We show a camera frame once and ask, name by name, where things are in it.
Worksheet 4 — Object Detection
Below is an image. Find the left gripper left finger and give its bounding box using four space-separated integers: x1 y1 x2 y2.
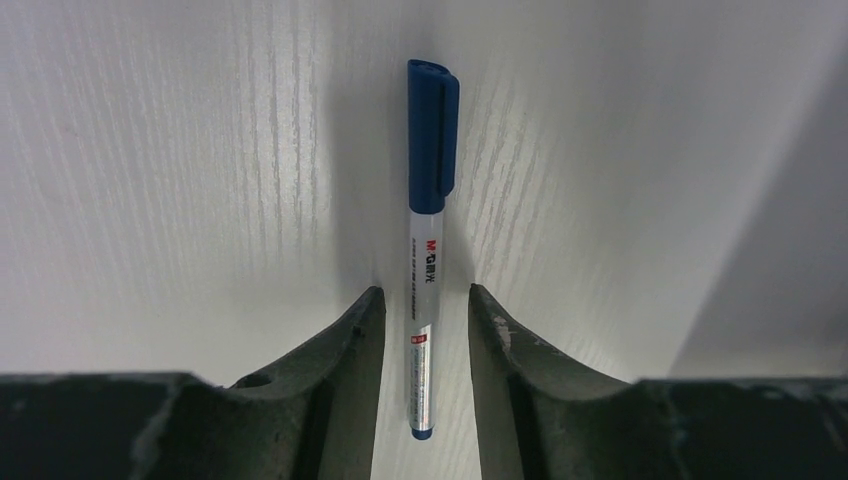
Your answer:
1 287 386 479

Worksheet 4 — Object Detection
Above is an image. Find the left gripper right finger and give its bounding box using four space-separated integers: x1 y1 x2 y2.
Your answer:
468 284 847 479

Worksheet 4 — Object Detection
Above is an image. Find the blue capped whiteboard marker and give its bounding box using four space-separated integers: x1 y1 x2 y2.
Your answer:
406 59 460 441

